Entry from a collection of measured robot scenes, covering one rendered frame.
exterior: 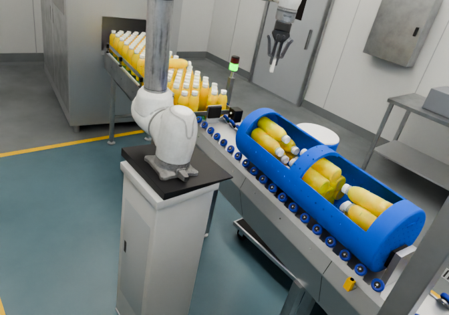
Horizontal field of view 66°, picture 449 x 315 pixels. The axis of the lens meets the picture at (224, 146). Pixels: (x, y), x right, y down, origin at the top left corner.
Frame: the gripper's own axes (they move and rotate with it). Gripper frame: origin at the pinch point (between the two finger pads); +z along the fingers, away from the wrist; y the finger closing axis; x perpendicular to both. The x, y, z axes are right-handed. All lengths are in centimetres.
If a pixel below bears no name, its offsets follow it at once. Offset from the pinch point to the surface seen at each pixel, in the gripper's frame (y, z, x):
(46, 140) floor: -172, 146, 140
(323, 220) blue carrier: 23, 42, -61
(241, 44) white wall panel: 34, 87, 491
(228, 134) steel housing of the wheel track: -10, 53, 26
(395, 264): 44, 42, -79
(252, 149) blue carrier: -3.2, 37.5, -18.8
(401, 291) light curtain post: 24, 25, -107
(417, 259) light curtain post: 24, 14, -107
